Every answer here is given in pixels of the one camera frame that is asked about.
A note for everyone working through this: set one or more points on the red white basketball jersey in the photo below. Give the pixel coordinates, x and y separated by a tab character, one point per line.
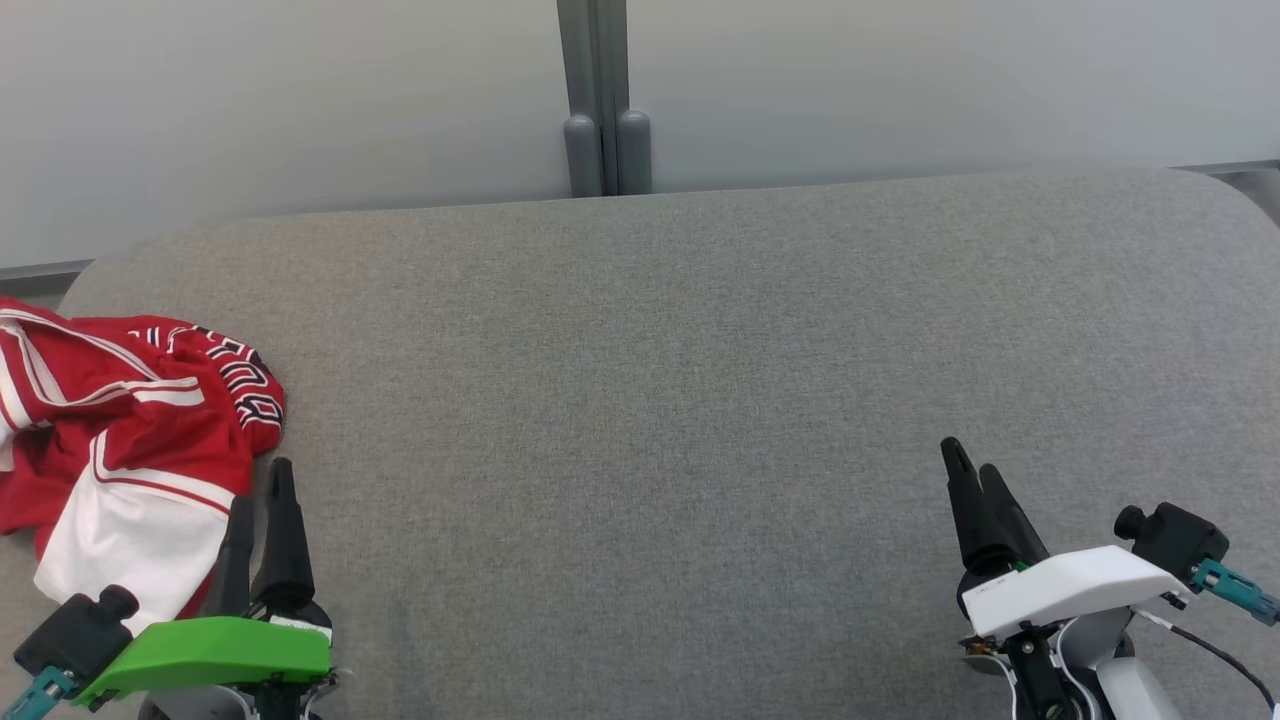
120	420

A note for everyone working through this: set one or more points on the grey metal partition post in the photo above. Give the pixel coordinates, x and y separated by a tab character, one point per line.
600	80

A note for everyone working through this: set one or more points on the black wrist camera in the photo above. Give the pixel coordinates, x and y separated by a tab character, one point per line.
75	635
1180	540

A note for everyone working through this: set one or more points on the teal right camera connector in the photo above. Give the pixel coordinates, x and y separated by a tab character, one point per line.
1230	585

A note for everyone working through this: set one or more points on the teal camera connector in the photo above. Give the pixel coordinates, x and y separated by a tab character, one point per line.
1230	585
40	692

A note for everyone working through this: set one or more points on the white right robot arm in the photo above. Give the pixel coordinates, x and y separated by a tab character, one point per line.
1130	695

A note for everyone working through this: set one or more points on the teal left camera connector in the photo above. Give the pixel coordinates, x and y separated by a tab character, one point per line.
40	692

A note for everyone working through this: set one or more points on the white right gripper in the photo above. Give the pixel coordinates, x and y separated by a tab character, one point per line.
1070	590

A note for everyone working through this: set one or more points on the grey partition base rail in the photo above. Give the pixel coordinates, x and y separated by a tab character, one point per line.
1250	180
40	271

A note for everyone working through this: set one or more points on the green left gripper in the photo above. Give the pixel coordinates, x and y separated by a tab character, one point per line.
220	650

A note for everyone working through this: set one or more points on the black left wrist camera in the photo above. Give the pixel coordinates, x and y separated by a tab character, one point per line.
75	635

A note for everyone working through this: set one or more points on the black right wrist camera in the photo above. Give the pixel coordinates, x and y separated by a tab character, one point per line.
1180	540

